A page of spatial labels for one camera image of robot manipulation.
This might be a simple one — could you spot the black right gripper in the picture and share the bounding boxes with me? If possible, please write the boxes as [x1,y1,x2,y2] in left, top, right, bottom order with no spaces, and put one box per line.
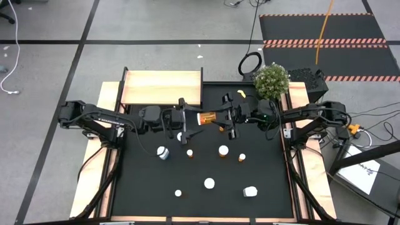
[208,92,253,141]

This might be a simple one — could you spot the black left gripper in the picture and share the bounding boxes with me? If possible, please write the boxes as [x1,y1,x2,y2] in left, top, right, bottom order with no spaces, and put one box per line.
[162,97,209,146]

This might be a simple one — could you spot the white Melatonin supplement bottle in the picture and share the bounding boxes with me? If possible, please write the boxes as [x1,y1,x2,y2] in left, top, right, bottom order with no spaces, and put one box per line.
[156,146,171,161]

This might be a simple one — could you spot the light wooden shelf board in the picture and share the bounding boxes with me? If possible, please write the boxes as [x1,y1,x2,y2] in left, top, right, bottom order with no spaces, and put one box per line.
[121,70,202,106]

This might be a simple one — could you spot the green potted plant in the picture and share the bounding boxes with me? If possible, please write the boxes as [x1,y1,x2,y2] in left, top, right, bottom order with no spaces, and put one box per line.
[252,62,291,101]

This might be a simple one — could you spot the black perforated computer tower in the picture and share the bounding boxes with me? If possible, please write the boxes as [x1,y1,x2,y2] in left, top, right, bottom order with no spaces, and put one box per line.
[287,67,329,106]

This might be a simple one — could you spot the black power brick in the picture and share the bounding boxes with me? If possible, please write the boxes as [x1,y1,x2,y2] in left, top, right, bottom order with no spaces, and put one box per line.
[336,126,351,141]

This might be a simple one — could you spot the black striped-edge anti-fatigue mat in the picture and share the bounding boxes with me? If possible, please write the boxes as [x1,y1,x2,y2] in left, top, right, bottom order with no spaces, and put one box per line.
[258,12,400,83]

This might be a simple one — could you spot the white paper sheet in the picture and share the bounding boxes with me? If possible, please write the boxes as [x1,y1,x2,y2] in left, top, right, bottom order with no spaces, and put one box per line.
[337,145,381,196]

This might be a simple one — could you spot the black side cart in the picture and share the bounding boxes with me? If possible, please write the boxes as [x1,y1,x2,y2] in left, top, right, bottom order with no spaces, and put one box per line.
[327,139,400,219]

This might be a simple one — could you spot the black office chair base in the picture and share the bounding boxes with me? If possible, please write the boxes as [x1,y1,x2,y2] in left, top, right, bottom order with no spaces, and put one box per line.
[0,0,21,25]

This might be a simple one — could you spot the black table border frame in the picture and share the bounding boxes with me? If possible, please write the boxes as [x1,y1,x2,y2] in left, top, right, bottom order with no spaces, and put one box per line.
[106,81,303,221]

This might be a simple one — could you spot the black hanging cable with coil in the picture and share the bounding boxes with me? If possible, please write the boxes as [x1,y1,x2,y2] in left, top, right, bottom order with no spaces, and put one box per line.
[237,0,264,77]

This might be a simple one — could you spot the black loose cables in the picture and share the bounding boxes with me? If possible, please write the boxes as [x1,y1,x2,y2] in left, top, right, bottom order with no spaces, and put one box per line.
[223,0,271,9]

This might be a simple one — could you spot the yellow hanging cable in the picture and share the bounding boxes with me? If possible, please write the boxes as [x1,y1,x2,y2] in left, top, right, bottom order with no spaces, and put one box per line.
[314,0,335,66]

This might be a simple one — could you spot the white cable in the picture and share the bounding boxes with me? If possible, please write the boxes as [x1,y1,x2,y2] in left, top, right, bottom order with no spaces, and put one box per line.
[0,0,21,95]

